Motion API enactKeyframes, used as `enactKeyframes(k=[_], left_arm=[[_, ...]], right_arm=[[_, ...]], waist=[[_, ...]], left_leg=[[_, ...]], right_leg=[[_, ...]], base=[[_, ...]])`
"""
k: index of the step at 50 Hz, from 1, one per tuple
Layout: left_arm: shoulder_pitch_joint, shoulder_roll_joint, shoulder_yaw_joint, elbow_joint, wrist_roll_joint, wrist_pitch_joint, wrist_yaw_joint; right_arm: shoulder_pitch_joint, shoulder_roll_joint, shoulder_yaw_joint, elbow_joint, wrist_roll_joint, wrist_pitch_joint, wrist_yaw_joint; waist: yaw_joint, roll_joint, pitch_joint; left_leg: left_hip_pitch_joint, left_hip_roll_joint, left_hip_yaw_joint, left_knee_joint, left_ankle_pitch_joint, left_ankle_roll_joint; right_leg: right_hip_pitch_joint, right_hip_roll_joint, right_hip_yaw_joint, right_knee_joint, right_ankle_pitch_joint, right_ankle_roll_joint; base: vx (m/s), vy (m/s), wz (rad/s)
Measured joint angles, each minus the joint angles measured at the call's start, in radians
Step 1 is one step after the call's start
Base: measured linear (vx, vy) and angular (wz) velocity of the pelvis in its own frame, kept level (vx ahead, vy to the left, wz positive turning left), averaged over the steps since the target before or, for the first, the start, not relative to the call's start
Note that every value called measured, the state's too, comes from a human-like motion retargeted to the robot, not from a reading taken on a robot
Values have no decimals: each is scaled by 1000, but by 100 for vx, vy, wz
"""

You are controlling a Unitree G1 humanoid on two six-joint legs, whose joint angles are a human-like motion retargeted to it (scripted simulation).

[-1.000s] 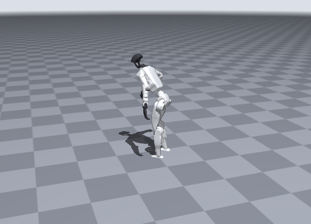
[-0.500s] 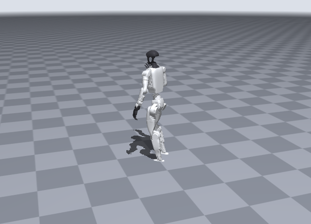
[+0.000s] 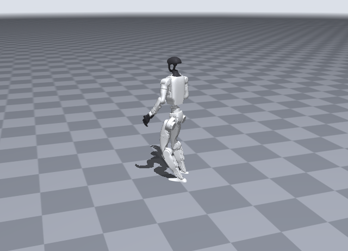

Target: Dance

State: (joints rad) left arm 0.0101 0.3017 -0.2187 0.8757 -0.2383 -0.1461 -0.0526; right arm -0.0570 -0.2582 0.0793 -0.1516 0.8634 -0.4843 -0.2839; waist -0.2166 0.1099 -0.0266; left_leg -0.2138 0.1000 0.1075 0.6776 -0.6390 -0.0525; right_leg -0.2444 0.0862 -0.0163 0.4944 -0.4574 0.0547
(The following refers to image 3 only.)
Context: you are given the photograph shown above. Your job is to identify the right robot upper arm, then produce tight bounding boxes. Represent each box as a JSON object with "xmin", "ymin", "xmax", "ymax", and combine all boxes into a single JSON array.
[{"xmin": 184, "ymin": 76, "xmax": 189, "ymax": 100}]

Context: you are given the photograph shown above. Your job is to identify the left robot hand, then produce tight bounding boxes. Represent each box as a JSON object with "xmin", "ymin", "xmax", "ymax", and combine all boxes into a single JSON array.
[{"xmin": 143, "ymin": 114, "xmax": 154, "ymax": 126}]

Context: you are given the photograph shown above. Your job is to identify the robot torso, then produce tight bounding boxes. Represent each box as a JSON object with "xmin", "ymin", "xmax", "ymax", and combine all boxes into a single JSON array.
[{"xmin": 166, "ymin": 73, "xmax": 185, "ymax": 124}]

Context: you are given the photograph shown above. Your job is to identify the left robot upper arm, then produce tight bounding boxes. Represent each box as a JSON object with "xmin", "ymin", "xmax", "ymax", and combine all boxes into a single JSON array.
[{"xmin": 160, "ymin": 78, "xmax": 171, "ymax": 105}]

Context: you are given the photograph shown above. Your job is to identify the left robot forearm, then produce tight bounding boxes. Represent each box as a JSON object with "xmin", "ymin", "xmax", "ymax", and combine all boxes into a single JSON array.
[{"xmin": 148, "ymin": 97, "xmax": 161, "ymax": 117}]

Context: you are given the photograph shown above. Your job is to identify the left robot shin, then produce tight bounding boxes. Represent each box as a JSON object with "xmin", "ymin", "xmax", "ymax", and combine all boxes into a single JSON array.
[{"xmin": 162, "ymin": 150, "xmax": 183, "ymax": 180}]

